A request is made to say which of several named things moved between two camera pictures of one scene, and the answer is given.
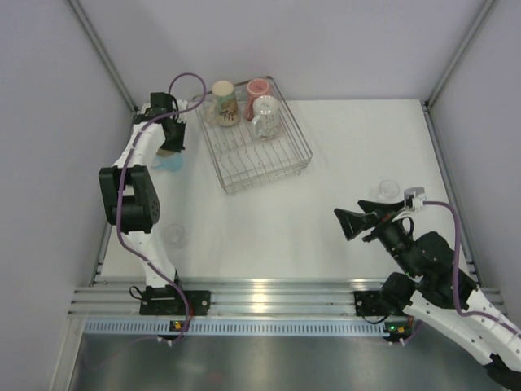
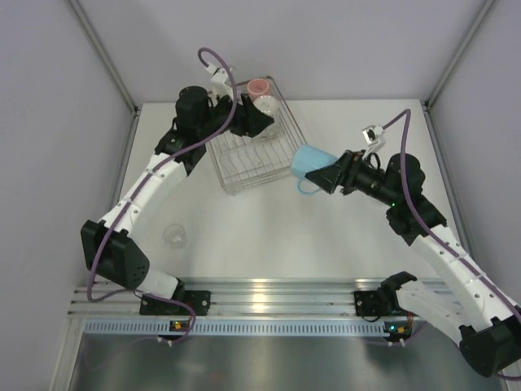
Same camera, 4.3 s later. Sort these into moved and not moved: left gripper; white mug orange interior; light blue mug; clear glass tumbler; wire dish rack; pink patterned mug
Moved: left gripper; light blue mug
Not moved: white mug orange interior; pink patterned mug; clear glass tumbler; wire dish rack
